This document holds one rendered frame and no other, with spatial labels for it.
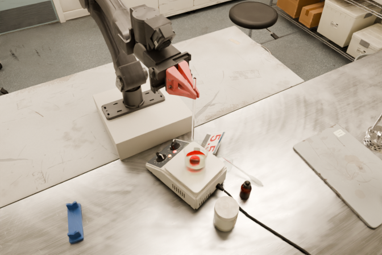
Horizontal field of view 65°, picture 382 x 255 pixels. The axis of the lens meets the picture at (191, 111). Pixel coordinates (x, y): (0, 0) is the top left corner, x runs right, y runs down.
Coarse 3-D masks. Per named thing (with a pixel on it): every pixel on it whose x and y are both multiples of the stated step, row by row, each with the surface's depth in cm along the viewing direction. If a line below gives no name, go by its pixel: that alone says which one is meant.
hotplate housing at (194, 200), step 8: (152, 168) 83; (160, 168) 80; (224, 168) 80; (160, 176) 82; (168, 176) 79; (216, 176) 78; (224, 176) 82; (168, 184) 81; (176, 184) 77; (208, 184) 77; (216, 184) 80; (176, 192) 80; (184, 192) 76; (200, 192) 75; (208, 192) 78; (184, 200) 80; (192, 200) 76; (200, 200) 76
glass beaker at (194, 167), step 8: (184, 144) 73; (192, 144) 76; (200, 144) 75; (184, 152) 72; (208, 152) 72; (184, 160) 74; (192, 160) 71; (200, 160) 71; (184, 168) 77; (192, 168) 73; (200, 168) 73; (192, 176) 76
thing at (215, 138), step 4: (212, 136) 95; (216, 136) 94; (220, 136) 92; (212, 140) 93; (216, 140) 92; (208, 144) 93; (212, 144) 92; (216, 144) 90; (212, 148) 90; (212, 152) 88
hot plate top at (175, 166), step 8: (176, 160) 80; (208, 160) 80; (216, 160) 80; (168, 168) 78; (176, 168) 78; (208, 168) 78; (216, 168) 78; (176, 176) 76; (184, 176) 76; (200, 176) 76; (208, 176) 76; (184, 184) 75; (192, 184) 75; (200, 184) 75; (192, 192) 74
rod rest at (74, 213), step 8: (72, 208) 78; (80, 208) 78; (72, 216) 77; (80, 216) 77; (72, 224) 75; (80, 224) 75; (72, 232) 72; (80, 232) 74; (72, 240) 73; (80, 240) 73
